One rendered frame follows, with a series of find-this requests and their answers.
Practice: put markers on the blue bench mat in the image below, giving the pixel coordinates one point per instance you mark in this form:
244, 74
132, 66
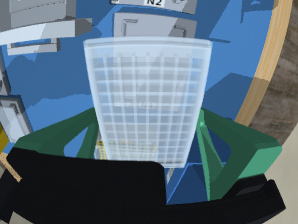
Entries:
54, 86

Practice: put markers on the blue open-top box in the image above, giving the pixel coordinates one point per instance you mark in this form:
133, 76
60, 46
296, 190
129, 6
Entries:
192, 185

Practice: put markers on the yellow open bin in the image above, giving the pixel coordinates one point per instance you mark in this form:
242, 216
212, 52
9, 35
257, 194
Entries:
3, 139

